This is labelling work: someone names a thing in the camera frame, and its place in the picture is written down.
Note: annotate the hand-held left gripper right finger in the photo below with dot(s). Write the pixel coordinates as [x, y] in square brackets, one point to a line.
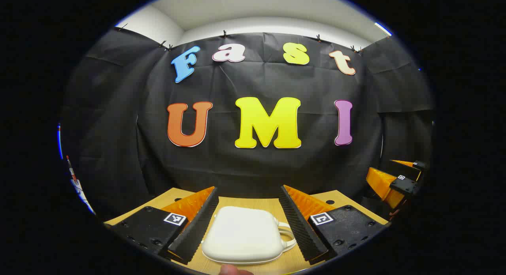
[298, 231]

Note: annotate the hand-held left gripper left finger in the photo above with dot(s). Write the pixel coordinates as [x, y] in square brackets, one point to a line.
[199, 227]

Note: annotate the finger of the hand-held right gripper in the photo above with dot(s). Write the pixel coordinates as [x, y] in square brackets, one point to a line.
[411, 168]
[381, 184]

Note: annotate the black backdrop cloth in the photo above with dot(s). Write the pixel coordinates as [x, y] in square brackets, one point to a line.
[253, 164]

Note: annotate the red bottle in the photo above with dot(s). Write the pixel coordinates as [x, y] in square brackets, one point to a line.
[71, 170]

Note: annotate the ceiling light strip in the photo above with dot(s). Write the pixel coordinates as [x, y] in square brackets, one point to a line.
[383, 29]

